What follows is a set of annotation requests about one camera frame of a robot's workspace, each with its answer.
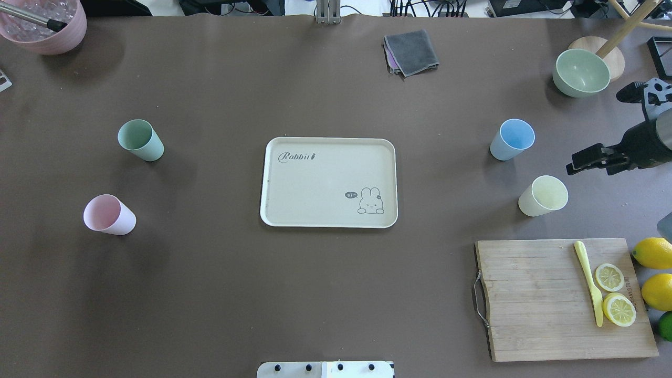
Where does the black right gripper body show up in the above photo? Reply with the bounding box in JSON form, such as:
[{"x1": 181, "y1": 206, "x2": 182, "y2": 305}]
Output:
[{"x1": 606, "y1": 120, "x2": 671, "y2": 175}]

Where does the pale yellow plastic cup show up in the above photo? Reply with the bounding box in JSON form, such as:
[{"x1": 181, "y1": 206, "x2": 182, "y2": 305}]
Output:
[{"x1": 518, "y1": 175, "x2": 569, "y2": 217}]

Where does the pink plastic cup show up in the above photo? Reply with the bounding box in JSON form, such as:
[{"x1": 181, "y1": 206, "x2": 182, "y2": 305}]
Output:
[{"x1": 82, "y1": 194, "x2": 137, "y2": 235}]

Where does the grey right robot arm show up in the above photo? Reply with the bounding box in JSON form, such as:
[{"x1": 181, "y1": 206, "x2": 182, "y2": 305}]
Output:
[{"x1": 566, "y1": 109, "x2": 671, "y2": 175}]

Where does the cream rabbit tray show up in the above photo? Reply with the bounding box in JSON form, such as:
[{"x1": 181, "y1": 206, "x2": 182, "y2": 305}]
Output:
[{"x1": 260, "y1": 137, "x2": 398, "y2": 229}]

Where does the blue plastic cup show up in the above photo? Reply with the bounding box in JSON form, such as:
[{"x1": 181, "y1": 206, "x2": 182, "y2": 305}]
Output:
[{"x1": 490, "y1": 118, "x2": 536, "y2": 161}]

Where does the yellow plastic knife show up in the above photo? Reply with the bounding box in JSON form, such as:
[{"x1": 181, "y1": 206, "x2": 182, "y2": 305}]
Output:
[{"x1": 574, "y1": 240, "x2": 604, "y2": 327}]

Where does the green bowl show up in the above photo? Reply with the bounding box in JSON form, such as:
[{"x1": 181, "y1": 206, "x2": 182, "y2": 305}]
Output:
[{"x1": 552, "y1": 49, "x2": 611, "y2": 98}]

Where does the wooden round stand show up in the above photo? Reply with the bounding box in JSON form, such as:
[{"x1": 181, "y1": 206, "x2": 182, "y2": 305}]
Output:
[{"x1": 568, "y1": 1, "x2": 670, "y2": 82}]

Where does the whole lemon upper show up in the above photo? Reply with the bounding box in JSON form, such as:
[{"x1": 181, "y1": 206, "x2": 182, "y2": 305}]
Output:
[{"x1": 632, "y1": 237, "x2": 671, "y2": 269}]

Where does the whole lemon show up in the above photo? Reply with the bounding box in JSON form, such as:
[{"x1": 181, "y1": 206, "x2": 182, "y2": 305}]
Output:
[
  {"x1": 632, "y1": 237, "x2": 671, "y2": 269},
  {"x1": 641, "y1": 273, "x2": 672, "y2": 312}
]

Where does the upper lemon slice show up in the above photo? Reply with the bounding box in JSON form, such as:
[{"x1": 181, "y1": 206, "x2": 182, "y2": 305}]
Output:
[{"x1": 595, "y1": 263, "x2": 625, "y2": 292}]

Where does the lemon slice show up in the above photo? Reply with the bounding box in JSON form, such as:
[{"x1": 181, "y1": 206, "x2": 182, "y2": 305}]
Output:
[
  {"x1": 602, "y1": 292, "x2": 636, "y2": 327},
  {"x1": 595, "y1": 263, "x2": 625, "y2": 292}
]

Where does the wooden cutting board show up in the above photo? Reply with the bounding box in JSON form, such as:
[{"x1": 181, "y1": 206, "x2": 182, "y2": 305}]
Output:
[{"x1": 475, "y1": 238, "x2": 658, "y2": 363}]

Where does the whole lemon lower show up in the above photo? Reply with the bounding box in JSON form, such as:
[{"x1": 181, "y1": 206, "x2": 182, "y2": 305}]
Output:
[{"x1": 641, "y1": 273, "x2": 672, "y2": 312}]

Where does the lower lemon slice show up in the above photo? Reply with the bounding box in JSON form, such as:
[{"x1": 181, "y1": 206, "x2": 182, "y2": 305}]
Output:
[{"x1": 602, "y1": 292, "x2": 636, "y2": 327}]

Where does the green lime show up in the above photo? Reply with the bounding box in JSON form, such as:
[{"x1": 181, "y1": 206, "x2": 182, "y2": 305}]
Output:
[{"x1": 657, "y1": 311, "x2": 672, "y2": 342}]

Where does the grey folded cloth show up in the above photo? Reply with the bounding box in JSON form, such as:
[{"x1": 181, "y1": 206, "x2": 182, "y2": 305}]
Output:
[{"x1": 384, "y1": 29, "x2": 439, "y2": 77}]

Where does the purple cloth under grey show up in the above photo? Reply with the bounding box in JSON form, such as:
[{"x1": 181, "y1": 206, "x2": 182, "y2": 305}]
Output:
[{"x1": 383, "y1": 41, "x2": 405, "y2": 77}]

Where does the green plastic cup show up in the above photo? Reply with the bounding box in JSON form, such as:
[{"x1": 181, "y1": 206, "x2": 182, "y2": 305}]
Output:
[{"x1": 118, "y1": 119, "x2": 165, "y2": 161}]

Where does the metal ice scoop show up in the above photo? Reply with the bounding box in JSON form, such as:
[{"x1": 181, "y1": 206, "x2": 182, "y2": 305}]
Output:
[{"x1": 1, "y1": 2, "x2": 68, "y2": 32}]

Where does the pink ice bucket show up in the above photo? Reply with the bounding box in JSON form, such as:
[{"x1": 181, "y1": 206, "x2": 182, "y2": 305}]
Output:
[{"x1": 2, "y1": 1, "x2": 87, "y2": 55}]

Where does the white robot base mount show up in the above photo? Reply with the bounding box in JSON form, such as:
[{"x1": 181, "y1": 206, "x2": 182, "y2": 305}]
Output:
[{"x1": 256, "y1": 361, "x2": 395, "y2": 377}]

